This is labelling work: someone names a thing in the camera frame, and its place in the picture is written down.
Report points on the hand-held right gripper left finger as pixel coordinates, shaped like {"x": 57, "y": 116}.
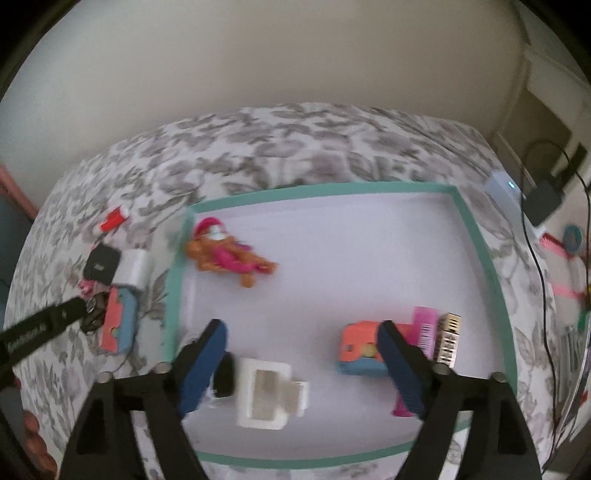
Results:
{"x": 201, "y": 364}

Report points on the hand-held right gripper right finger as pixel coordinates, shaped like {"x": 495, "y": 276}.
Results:
{"x": 399, "y": 369}

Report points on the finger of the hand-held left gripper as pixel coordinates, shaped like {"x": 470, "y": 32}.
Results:
{"x": 71, "y": 311}

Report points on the black toy car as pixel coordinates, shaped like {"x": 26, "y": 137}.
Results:
{"x": 95, "y": 321}

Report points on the pink pig toy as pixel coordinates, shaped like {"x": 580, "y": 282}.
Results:
{"x": 86, "y": 286}

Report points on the pink and blue foam block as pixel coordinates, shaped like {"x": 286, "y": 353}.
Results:
{"x": 115, "y": 323}

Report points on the orange and blue foam puzzle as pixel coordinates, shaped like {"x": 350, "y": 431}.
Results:
{"x": 358, "y": 346}

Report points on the magenta rectangular case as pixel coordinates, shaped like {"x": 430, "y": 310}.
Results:
{"x": 425, "y": 327}

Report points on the gold patterned box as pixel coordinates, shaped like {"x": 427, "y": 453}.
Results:
{"x": 448, "y": 341}

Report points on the white plastic box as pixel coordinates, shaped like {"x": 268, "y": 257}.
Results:
{"x": 263, "y": 392}

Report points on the red glue bottle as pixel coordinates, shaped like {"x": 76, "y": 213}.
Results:
{"x": 113, "y": 220}

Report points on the orange dog toy figure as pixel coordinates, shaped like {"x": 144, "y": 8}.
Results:
{"x": 221, "y": 256}

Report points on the teal-rimmed white box tray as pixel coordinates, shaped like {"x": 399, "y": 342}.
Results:
{"x": 323, "y": 277}

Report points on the person's left hand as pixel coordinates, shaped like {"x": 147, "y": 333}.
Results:
{"x": 34, "y": 438}

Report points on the black charger cube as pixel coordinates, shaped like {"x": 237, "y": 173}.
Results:
{"x": 102, "y": 263}

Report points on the white power adapter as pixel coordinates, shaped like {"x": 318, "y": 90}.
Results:
{"x": 134, "y": 270}

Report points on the salmon pink board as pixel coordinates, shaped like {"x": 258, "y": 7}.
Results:
{"x": 14, "y": 189}

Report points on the pink comb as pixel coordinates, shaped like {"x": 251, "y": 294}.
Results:
{"x": 556, "y": 247}

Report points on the white router box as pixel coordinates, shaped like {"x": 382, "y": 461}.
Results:
{"x": 503, "y": 194}

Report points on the teal round object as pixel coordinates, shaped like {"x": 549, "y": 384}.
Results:
{"x": 573, "y": 237}

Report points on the black power brick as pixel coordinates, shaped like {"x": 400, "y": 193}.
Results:
{"x": 545, "y": 201}

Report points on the floral blanket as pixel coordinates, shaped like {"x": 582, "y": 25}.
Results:
{"x": 277, "y": 143}

